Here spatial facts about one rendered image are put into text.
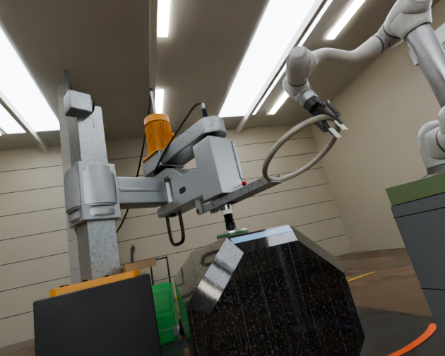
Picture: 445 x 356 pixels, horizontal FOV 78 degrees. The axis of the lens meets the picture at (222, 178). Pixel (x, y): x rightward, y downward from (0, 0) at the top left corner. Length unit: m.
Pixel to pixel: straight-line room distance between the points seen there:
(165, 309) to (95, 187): 1.72
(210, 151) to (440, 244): 1.31
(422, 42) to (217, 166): 1.22
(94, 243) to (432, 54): 2.06
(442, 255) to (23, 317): 6.79
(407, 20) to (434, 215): 0.87
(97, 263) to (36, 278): 5.10
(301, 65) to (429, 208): 0.85
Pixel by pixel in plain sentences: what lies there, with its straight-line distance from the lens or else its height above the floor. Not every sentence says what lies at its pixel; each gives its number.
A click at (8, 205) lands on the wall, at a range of 7.45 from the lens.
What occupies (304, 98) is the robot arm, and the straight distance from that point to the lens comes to 1.47.
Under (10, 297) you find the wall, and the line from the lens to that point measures 7.20.
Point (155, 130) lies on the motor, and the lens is 2.56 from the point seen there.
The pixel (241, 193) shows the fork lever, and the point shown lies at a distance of 1.71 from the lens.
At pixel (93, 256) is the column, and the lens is 1.98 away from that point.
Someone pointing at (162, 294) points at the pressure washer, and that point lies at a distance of 3.30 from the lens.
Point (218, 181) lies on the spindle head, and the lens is 1.79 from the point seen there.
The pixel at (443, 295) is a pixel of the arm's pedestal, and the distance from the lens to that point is 1.63.
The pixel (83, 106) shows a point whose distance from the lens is 2.23.
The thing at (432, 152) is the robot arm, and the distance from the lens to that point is 1.61.
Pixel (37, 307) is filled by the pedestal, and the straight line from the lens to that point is 1.85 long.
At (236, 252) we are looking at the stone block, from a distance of 1.23.
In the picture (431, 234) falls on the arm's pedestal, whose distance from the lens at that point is 1.55.
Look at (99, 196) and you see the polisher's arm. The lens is 2.00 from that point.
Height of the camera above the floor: 0.76
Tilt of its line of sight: 15 degrees up
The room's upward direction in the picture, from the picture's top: 13 degrees counter-clockwise
